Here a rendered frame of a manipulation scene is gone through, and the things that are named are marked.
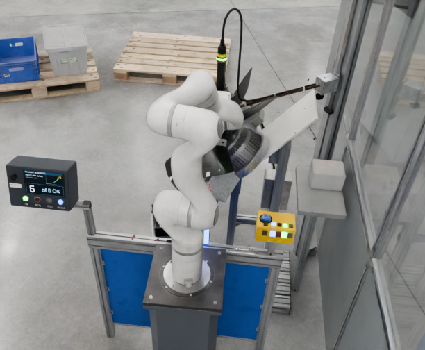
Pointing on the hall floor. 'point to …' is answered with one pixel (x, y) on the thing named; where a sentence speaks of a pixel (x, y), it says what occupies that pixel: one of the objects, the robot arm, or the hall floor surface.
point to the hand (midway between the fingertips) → (220, 88)
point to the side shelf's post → (303, 252)
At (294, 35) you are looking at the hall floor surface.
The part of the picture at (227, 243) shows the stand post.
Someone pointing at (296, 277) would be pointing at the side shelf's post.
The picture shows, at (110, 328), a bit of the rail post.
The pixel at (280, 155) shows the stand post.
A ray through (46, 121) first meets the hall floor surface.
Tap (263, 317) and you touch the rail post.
